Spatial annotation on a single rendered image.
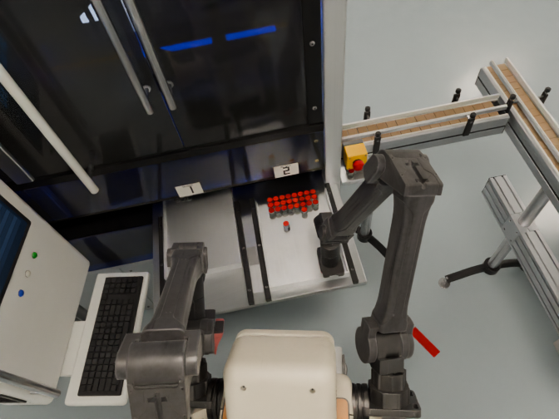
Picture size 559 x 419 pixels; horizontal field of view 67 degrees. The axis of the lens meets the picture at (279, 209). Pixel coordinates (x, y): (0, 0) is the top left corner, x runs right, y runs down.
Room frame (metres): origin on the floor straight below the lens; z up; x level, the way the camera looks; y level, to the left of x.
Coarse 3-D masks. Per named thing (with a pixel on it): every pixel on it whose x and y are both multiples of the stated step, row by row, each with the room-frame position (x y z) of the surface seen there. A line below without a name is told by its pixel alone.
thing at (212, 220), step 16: (208, 192) 0.98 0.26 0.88; (224, 192) 0.97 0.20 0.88; (176, 208) 0.93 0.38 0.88; (192, 208) 0.92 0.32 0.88; (208, 208) 0.91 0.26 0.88; (224, 208) 0.90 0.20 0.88; (176, 224) 0.86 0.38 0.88; (192, 224) 0.85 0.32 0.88; (208, 224) 0.84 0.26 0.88; (224, 224) 0.82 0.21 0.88; (176, 240) 0.79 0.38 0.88; (192, 240) 0.78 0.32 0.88; (208, 240) 0.77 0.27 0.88; (224, 240) 0.76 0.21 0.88; (208, 256) 0.71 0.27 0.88; (224, 256) 0.70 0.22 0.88; (240, 256) 0.68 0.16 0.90; (208, 272) 0.64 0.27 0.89
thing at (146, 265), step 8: (128, 264) 0.89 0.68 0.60; (136, 264) 0.89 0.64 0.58; (144, 264) 0.90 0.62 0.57; (152, 264) 0.90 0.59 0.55; (88, 272) 0.89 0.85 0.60; (96, 272) 0.89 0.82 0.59; (104, 272) 0.89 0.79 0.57; (112, 272) 0.89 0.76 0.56; (120, 272) 0.89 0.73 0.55; (128, 272) 0.89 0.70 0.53; (152, 272) 0.90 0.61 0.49; (88, 280) 0.89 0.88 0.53; (152, 280) 0.90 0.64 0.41; (88, 288) 0.89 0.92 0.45; (152, 288) 0.89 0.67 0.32; (88, 296) 0.89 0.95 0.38; (152, 296) 0.89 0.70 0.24; (80, 304) 0.89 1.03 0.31; (88, 304) 0.89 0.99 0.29; (152, 304) 0.89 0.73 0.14
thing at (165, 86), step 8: (128, 0) 0.84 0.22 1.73; (128, 8) 0.85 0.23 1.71; (136, 8) 0.85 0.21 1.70; (136, 16) 0.85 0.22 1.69; (136, 24) 0.84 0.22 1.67; (144, 32) 0.85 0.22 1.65; (144, 40) 0.84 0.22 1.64; (144, 48) 0.85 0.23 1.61; (152, 48) 0.85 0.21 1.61; (152, 56) 0.84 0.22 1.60; (152, 64) 0.85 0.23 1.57; (160, 64) 0.85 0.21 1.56; (160, 72) 0.85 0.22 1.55; (160, 80) 0.84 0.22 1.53; (168, 88) 0.85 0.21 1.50; (168, 96) 0.84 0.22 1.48; (168, 104) 0.85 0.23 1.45
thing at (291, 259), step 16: (320, 208) 0.82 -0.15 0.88; (272, 224) 0.79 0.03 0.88; (304, 224) 0.76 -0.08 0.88; (272, 240) 0.72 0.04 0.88; (288, 240) 0.71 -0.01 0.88; (304, 240) 0.70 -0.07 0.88; (272, 256) 0.66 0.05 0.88; (288, 256) 0.65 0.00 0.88; (304, 256) 0.64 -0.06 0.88; (272, 272) 0.61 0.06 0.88; (288, 272) 0.60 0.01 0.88; (304, 272) 0.59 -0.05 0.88; (320, 272) 0.58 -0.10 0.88; (272, 288) 0.54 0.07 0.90
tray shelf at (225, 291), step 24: (240, 192) 0.96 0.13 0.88; (264, 192) 0.94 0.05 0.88; (288, 192) 0.92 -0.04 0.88; (336, 192) 0.88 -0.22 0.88; (360, 264) 0.58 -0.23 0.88; (216, 288) 0.58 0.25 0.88; (240, 288) 0.57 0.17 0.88; (288, 288) 0.54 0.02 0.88; (312, 288) 0.52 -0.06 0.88; (336, 288) 0.51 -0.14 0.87; (216, 312) 0.50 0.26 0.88
